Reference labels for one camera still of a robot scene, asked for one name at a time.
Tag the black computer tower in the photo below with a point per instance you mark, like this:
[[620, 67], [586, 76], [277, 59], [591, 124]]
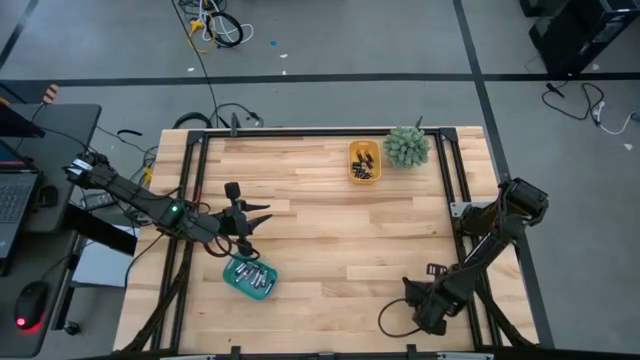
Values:
[[580, 35]]

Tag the black frame clamp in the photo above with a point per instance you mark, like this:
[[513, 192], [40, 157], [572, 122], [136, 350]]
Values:
[[419, 123], [411, 351], [234, 125]]

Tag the black caster wheel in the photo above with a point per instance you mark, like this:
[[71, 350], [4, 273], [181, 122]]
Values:
[[72, 327]]

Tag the orange black striped piece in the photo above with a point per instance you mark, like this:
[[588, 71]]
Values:
[[51, 93]]

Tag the small black desk box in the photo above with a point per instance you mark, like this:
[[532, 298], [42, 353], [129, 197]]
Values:
[[47, 196]]

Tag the teal plastic basket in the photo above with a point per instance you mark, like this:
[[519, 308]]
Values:
[[257, 295]]

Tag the yellow plastic basket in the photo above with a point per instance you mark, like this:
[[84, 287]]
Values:
[[352, 147]]

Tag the white flat panel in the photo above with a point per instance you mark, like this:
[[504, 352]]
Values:
[[100, 270]]

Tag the black flat device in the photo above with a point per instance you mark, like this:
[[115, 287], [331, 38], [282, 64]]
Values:
[[17, 122]]

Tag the grey side desk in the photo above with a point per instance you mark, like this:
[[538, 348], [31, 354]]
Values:
[[65, 140]]

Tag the black metal table frame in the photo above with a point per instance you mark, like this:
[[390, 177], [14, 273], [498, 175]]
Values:
[[320, 132]]

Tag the grey flat box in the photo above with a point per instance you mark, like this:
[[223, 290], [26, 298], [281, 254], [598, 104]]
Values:
[[142, 217]]

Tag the potted artificial green plant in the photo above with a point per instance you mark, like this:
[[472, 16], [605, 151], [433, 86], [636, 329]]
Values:
[[406, 147]]

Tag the black power adapter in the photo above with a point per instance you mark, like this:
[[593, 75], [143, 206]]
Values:
[[100, 201]]

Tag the black computer mouse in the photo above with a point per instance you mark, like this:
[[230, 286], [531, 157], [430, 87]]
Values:
[[31, 302]]

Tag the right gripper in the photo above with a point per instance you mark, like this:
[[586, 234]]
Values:
[[442, 300]]

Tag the black flat board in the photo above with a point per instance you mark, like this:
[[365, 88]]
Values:
[[105, 232]]

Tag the grey laptop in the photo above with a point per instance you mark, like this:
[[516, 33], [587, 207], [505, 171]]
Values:
[[12, 210]]

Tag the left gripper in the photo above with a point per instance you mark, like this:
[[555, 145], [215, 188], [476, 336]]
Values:
[[225, 225]]

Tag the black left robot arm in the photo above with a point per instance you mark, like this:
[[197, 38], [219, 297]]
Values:
[[130, 190]]

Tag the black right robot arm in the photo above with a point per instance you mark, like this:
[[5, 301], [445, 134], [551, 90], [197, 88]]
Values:
[[492, 245]]

